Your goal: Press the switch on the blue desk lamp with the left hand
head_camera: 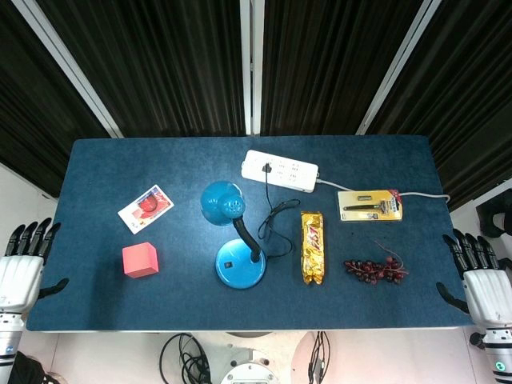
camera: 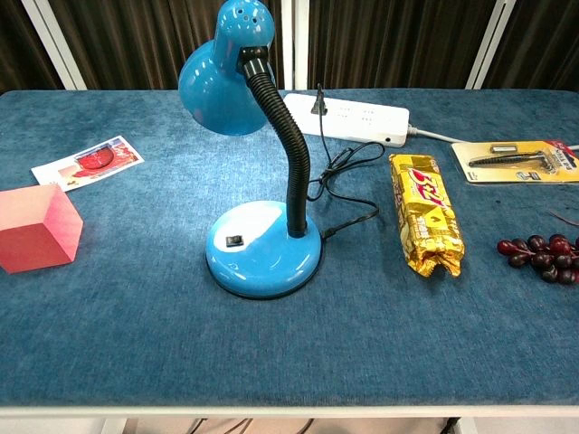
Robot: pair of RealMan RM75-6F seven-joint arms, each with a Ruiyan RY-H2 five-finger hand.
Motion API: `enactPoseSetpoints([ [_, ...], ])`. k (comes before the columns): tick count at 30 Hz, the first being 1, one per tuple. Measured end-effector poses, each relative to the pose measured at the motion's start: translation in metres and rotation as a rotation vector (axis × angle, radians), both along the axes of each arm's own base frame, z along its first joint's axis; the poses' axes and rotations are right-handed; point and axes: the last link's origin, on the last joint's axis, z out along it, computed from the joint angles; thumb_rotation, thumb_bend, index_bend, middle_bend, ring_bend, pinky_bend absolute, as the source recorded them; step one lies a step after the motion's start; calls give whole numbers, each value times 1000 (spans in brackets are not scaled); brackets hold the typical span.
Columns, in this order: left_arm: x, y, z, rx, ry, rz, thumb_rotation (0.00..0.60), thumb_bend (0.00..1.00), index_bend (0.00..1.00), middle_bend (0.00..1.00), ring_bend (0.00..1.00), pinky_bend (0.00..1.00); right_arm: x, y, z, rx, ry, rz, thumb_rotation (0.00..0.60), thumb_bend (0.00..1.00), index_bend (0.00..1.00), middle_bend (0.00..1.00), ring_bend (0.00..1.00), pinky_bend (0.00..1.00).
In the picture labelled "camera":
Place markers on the blue desk lamp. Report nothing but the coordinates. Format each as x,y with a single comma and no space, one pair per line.
264,264

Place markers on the white power strip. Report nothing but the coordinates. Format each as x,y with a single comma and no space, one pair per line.
362,118

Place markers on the blue table cloth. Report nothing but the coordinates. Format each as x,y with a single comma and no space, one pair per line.
289,343

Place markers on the yellow snack package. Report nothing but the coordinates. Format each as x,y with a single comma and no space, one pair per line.
425,212

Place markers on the red printed picture card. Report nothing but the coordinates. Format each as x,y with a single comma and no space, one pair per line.
88,163

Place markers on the yellow razor blister pack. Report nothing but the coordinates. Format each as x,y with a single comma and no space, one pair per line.
515,161

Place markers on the pink translucent cube box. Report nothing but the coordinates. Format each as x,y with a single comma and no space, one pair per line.
36,230

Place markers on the dark red grape bunch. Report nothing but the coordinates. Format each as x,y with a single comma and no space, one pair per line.
547,257

